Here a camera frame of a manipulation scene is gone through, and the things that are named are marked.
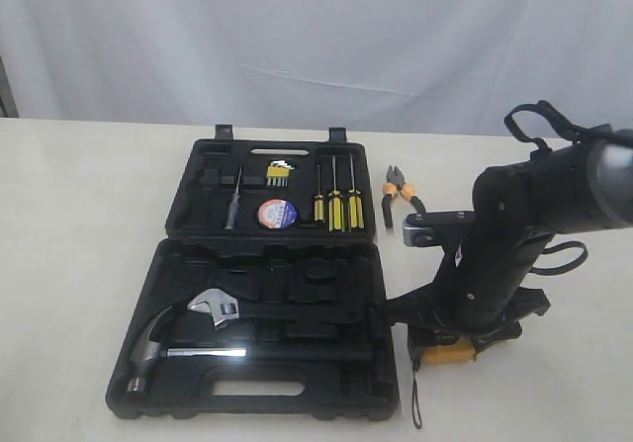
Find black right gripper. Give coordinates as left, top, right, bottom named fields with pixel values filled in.
left=386, top=163, right=559, bottom=346

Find yellow measuring tape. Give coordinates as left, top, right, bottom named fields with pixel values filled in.
left=407, top=326, right=477, bottom=430

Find orange black combination pliers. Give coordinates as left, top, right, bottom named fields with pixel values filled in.
left=381, top=165, right=426, bottom=230

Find black electrical tape roll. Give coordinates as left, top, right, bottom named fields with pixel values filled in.
left=257, top=199, right=298, bottom=230

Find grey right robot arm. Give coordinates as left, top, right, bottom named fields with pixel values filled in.
left=386, top=130, right=632, bottom=349

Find black plastic tool case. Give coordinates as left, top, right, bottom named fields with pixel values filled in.
left=105, top=126, right=400, bottom=421

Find small yellow black screwdriver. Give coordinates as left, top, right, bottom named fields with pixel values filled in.
left=313, top=165, right=324, bottom=222

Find yellow hex key set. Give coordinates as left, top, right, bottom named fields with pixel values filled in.
left=266, top=160, right=295, bottom=188

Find chrome adjustable wrench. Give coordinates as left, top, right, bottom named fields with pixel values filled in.
left=187, top=288, right=363, bottom=328

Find steel claw hammer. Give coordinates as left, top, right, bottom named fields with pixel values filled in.
left=127, top=307, right=375, bottom=395

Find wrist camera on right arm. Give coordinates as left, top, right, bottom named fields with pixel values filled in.
left=403, top=211, right=475, bottom=251

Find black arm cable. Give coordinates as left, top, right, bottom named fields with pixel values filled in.
left=502, top=99, right=614, bottom=278

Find clear handle tester screwdriver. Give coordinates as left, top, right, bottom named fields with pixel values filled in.
left=224, top=166, right=243, bottom=230

